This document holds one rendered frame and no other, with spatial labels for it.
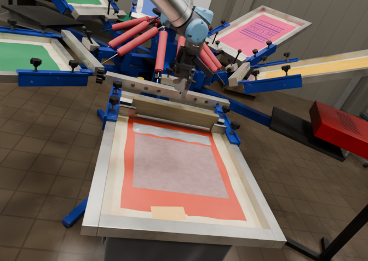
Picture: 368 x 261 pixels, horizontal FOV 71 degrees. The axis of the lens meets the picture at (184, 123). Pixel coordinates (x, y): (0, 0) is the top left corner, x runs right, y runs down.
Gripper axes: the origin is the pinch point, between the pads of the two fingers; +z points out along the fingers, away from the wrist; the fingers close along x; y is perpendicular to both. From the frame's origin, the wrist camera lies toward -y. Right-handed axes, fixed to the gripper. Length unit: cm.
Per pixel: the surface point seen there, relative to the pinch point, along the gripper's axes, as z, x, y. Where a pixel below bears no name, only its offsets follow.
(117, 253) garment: 38, 51, 18
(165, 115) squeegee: 11.6, 1.7, 5.2
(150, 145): 16.8, 18.6, 11.2
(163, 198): 16.8, 45.5, 7.6
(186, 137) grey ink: 16.6, 8.2, -5.6
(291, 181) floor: 114, -90, -177
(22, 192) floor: 112, -35, 76
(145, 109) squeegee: 10.3, 1.6, 14.5
